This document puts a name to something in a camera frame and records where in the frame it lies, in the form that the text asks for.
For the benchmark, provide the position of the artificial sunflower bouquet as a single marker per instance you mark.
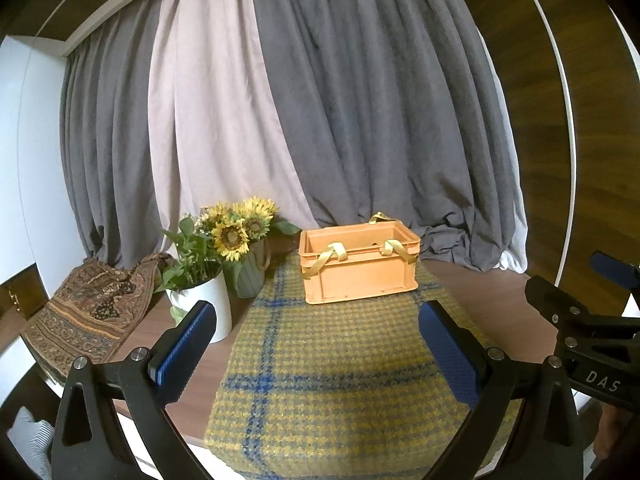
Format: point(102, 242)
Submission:
point(232, 235)

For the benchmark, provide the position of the white ribbed flower pot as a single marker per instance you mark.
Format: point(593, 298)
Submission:
point(217, 295)

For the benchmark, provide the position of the green leafy plant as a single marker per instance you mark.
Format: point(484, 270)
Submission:
point(192, 255)

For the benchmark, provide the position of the pale pink curtain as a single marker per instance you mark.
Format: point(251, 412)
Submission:
point(215, 135)

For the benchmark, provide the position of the grey curtain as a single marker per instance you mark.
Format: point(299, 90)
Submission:
point(375, 110)
point(115, 150)

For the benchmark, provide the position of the white cloth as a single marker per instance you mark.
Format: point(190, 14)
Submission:
point(515, 260)

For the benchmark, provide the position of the green ribbed vase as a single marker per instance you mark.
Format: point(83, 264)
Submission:
point(250, 275)

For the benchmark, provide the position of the brown patterned cloth bag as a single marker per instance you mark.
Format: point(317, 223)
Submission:
point(90, 310)

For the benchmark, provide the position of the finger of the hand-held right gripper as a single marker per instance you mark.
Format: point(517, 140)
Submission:
point(612, 267)
point(555, 310)

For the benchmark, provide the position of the white curved hoop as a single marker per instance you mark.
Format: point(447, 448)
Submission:
point(567, 110)

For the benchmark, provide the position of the striped grey cushion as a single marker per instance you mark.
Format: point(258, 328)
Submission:
point(30, 440)

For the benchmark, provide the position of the yellow and blue checked mat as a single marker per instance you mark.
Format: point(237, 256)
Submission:
point(325, 360)

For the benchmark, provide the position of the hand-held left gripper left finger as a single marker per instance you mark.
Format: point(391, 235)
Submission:
point(182, 355)

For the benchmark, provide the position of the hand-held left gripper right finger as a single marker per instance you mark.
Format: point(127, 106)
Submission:
point(450, 355)

